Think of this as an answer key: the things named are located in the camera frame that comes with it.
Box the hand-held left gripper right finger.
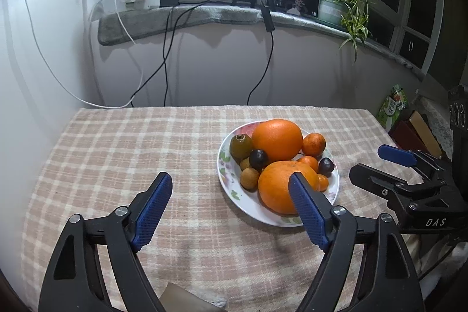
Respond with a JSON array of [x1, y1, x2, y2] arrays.
[[288, 171, 426, 312]]

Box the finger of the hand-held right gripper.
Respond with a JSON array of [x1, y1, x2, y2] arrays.
[[378, 144, 452, 185], [348, 163, 445, 205]]

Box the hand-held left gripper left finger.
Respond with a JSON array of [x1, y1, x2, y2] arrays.
[[37, 172, 173, 312]]

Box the large orange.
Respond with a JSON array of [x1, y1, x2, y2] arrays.
[[258, 160, 321, 216], [251, 118, 304, 164]]

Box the dark purple plum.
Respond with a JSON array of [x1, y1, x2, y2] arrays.
[[318, 157, 334, 176], [249, 149, 270, 168]]

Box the white floral plate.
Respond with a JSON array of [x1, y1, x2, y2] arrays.
[[217, 121, 340, 228]]

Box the olive green round fruit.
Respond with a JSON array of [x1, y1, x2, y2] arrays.
[[229, 134, 254, 160]]

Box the red cardboard box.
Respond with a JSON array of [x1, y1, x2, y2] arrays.
[[388, 120, 428, 154]]

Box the brown cardboard box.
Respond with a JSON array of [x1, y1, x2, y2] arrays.
[[407, 110, 443, 159]]

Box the green snack bag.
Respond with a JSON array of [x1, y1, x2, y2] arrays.
[[376, 85, 409, 132]]

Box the checked tablecloth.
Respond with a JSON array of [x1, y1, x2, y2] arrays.
[[20, 104, 417, 312]]

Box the brown cardboard piece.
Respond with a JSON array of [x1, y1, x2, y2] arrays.
[[159, 283, 227, 312]]

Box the white plant pot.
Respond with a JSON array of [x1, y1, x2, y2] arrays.
[[316, 0, 348, 28]]

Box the spider plant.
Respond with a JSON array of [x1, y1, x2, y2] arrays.
[[294, 0, 374, 64]]

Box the black power cable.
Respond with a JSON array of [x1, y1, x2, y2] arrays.
[[130, 3, 211, 107], [163, 7, 174, 106]]

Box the white charging cable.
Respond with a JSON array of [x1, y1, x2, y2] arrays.
[[22, 0, 145, 110]]

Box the black cable with inline switch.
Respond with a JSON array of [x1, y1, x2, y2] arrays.
[[247, 3, 276, 105]]

